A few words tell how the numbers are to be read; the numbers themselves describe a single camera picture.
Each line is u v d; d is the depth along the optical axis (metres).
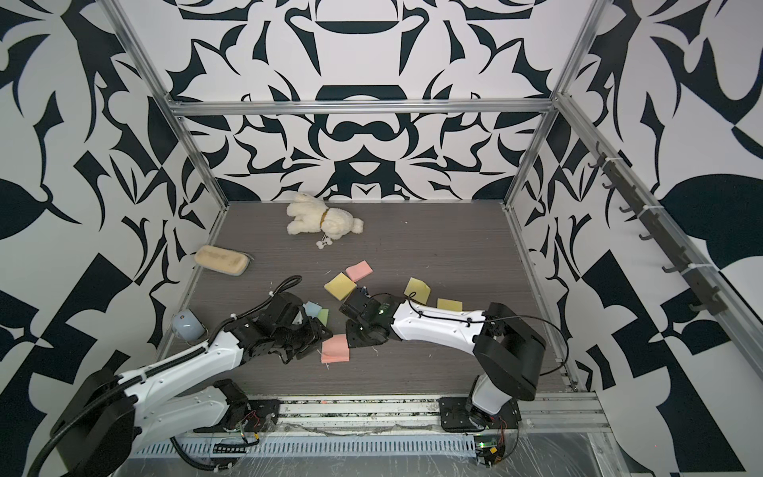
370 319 0.62
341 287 0.97
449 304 0.94
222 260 0.99
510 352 0.44
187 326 0.81
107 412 0.40
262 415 0.74
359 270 0.99
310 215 1.06
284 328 0.68
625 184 0.64
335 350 0.84
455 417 0.74
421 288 0.97
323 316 0.91
